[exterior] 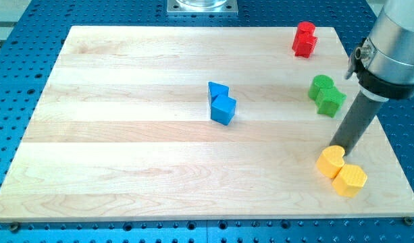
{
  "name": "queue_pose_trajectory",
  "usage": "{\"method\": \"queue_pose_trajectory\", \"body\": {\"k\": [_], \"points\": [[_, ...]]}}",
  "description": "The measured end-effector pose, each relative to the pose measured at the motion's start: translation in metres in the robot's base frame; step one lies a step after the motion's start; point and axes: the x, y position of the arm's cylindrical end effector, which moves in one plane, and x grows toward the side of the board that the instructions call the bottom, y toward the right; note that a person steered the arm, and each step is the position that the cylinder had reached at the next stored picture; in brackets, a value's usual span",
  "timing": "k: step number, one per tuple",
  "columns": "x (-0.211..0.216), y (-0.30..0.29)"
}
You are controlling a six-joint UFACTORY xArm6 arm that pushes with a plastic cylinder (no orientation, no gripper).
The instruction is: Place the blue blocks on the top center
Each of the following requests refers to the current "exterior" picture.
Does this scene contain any wooden board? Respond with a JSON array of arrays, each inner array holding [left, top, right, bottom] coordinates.
[[0, 26, 414, 222]]

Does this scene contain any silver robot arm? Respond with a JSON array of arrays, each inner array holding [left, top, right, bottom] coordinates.
[[345, 0, 414, 102]]

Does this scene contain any green star block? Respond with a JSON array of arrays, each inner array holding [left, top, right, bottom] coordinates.
[[315, 86, 346, 118]]

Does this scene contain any blue triangle block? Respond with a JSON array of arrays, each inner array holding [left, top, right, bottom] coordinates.
[[208, 82, 229, 105]]

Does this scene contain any green cylinder block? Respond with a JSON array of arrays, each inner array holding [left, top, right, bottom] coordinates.
[[308, 74, 334, 100]]

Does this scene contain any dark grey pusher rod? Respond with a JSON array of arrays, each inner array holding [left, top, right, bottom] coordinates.
[[330, 88, 388, 155]]

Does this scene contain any blue cube block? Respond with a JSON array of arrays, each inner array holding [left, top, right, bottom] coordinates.
[[211, 94, 236, 126]]

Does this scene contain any yellow hexagon block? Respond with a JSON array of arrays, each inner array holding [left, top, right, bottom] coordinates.
[[332, 164, 368, 198]]

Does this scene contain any red cylinder block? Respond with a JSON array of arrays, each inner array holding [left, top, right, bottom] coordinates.
[[292, 21, 315, 51]]

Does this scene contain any yellow heart block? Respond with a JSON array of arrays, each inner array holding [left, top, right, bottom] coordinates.
[[316, 145, 345, 178]]

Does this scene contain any red star block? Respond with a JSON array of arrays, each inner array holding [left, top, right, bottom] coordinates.
[[294, 33, 317, 58]]

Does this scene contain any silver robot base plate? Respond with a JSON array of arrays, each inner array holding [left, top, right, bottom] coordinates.
[[166, 0, 238, 15]]

